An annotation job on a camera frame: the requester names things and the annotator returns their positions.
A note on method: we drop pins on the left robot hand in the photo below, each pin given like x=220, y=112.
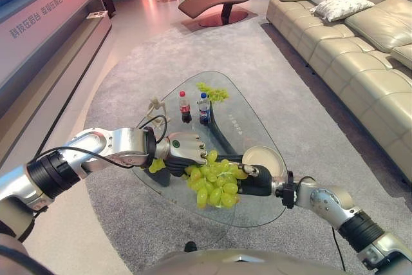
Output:
x=180, y=149

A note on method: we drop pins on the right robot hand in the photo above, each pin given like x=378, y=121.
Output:
x=257, y=180

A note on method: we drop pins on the green grape bunch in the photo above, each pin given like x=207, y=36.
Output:
x=214, y=183

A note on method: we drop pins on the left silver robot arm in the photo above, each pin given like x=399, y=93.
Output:
x=80, y=159

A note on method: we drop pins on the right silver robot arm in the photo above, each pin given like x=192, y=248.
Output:
x=347, y=214

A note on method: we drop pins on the beige round plate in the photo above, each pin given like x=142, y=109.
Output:
x=262, y=160

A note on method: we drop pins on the red cap cola bottle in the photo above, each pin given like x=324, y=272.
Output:
x=184, y=107

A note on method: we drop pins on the beige wooden figure ornament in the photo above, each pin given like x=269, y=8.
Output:
x=157, y=110

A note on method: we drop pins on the blue cap cola bottle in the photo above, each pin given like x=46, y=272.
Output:
x=204, y=109

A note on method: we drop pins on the glass coffee table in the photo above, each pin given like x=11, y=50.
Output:
x=231, y=127

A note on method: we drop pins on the yellow green plant sprig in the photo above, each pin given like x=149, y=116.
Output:
x=214, y=93

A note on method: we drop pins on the grey rug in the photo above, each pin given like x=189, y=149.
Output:
x=199, y=62

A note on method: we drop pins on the silver robot torso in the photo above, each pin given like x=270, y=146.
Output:
x=225, y=263

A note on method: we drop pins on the dark robot foot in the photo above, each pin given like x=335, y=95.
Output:
x=190, y=246

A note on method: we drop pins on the beige leather sofa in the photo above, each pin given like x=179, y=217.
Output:
x=354, y=53

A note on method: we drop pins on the grey tv console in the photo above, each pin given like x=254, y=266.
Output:
x=45, y=40

